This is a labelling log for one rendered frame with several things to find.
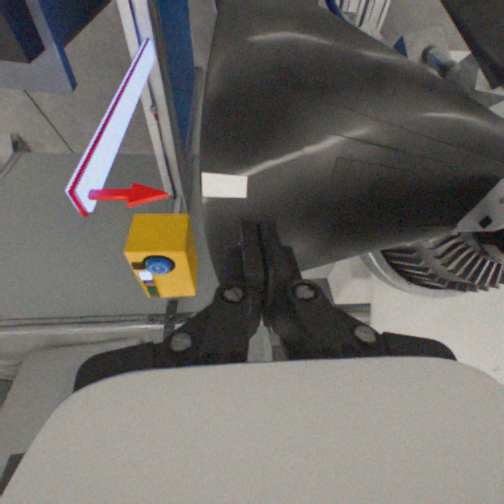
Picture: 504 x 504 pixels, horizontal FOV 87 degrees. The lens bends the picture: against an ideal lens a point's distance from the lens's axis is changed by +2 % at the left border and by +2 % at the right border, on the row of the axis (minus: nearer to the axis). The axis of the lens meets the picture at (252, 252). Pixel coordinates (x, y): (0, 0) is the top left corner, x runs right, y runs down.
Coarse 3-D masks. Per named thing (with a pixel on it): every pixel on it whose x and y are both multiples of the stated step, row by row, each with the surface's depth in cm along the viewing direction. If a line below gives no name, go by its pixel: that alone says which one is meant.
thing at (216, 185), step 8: (208, 176) 19; (216, 176) 19; (224, 176) 19; (232, 176) 19; (240, 176) 19; (208, 184) 19; (216, 184) 19; (224, 184) 19; (232, 184) 19; (240, 184) 19; (208, 192) 20; (216, 192) 20; (224, 192) 20; (232, 192) 20; (240, 192) 20
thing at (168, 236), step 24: (144, 216) 48; (168, 216) 48; (144, 240) 45; (168, 240) 45; (192, 240) 52; (144, 264) 46; (192, 264) 52; (144, 288) 53; (168, 288) 53; (192, 288) 54
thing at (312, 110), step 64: (256, 0) 14; (256, 64) 16; (320, 64) 16; (384, 64) 16; (256, 128) 17; (320, 128) 17; (384, 128) 17; (448, 128) 18; (256, 192) 20; (320, 192) 20; (384, 192) 20; (448, 192) 21; (320, 256) 25
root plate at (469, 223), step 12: (492, 192) 22; (480, 204) 23; (492, 204) 24; (468, 216) 25; (480, 216) 25; (492, 216) 25; (456, 228) 26; (468, 228) 26; (480, 228) 26; (492, 228) 26
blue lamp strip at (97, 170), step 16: (144, 64) 34; (144, 80) 34; (128, 96) 29; (128, 112) 28; (112, 128) 24; (112, 144) 24; (96, 160) 21; (112, 160) 24; (96, 176) 21; (80, 192) 19
